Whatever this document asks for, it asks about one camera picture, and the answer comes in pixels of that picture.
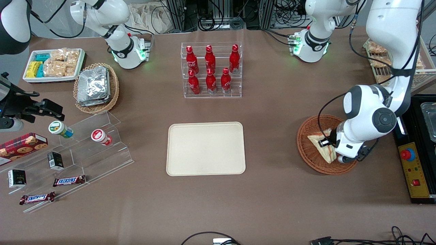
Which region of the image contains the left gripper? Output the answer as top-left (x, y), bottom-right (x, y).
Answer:
top-left (319, 133), bottom-right (364, 159)

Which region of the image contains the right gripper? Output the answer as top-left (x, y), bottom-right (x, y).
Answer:
top-left (0, 73), bottom-right (64, 123)

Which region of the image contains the triangle sandwich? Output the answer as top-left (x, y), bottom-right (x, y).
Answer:
top-left (308, 129), bottom-right (338, 164)

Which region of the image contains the round brown wicker basket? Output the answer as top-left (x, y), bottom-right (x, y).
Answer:
top-left (297, 114), bottom-right (358, 175)

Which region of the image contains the white rectangular snack tray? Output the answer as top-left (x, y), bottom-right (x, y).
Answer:
top-left (22, 48), bottom-right (87, 84)

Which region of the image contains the oval tan wicker basket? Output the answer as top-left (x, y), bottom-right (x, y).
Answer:
top-left (73, 63), bottom-right (120, 114)

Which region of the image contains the beige plastic tray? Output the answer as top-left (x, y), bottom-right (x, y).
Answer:
top-left (166, 121), bottom-right (246, 177)

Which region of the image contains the green lid snack cup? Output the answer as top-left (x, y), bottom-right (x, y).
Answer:
top-left (48, 120), bottom-right (74, 138)

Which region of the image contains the clear bag of rice crackers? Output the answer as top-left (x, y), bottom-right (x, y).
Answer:
top-left (43, 60), bottom-right (76, 77)
top-left (50, 48), bottom-right (68, 62)
top-left (66, 49), bottom-right (81, 67)

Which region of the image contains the yellow snack pack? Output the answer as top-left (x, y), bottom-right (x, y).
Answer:
top-left (26, 61), bottom-right (42, 78)

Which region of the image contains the red cookie box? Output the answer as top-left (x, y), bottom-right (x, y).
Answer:
top-left (0, 132), bottom-right (48, 166)

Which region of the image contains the silver foil pouch stack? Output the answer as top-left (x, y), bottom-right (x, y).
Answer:
top-left (77, 66), bottom-right (111, 107)

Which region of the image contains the small black carton box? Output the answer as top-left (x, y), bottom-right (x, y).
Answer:
top-left (8, 169), bottom-right (27, 189)
top-left (47, 152), bottom-right (64, 171)

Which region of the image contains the red lid snack cup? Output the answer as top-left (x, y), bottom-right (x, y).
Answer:
top-left (91, 129), bottom-right (113, 146)

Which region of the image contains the brown snickers bar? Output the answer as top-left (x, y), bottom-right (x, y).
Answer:
top-left (19, 192), bottom-right (56, 205)
top-left (53, 175), bottom-right (86, 187)

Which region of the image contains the clear acrylic stepped shelf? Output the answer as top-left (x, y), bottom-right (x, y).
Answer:
top-left (0, 111), bottom-right (134, 214)

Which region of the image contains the black yellow control box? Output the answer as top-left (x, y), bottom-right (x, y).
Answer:
top-left (391, 95), bottom-right (436, 205)

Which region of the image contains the clear acrylic bottle rack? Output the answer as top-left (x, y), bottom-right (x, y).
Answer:
top-left (181, 42), bottom-right (243, 99)

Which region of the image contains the clear plastic container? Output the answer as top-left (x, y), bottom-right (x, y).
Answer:
top-left (420, 101), bottom-right (436, 143)

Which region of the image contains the red cola bottle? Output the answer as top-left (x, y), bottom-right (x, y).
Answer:
top-left (221, 67), bottom-right (232, 94)
top-left (186, 46), bottom-right (199, 75)
top-left (205, 45), bottom-right (216, 72)
top-left (188, 70), bottom-right (201, 95)
top-left (206, 68), bottom-right (217, 95)
top-left (229, 44), bottom-right (240, 74)

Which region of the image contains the beige cloth bag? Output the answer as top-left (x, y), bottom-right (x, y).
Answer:
top-left (128, 3), bottom-right (176, 34)

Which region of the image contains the black left wrist camera cable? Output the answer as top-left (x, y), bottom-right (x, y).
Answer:
top-left (318, 0), bottom-right (425, 138)

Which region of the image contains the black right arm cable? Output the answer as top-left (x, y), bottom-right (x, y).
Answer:
top-left (30, 0), bottom-right (87, 38)

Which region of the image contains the black connector with cables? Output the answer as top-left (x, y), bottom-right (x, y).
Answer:
top-left (309, 226), bottom-right (436, 245)

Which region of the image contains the white wire rack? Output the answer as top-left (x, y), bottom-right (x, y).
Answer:
top-left (363, 36), bottom-right (436, 95)

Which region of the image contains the aluminium frame post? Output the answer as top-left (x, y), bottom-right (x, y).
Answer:
top-left (166, 0), bottom-right (186, 33)
top-left (260, 0), bottom-right (276, 29)

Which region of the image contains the black cable with white plug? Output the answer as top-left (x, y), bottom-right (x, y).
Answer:
top-left (181, 231), bottom-right (241, 245)

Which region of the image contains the black cable tangle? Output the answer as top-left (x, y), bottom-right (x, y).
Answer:
top-left (197, 0), bottom-right (246, 32)

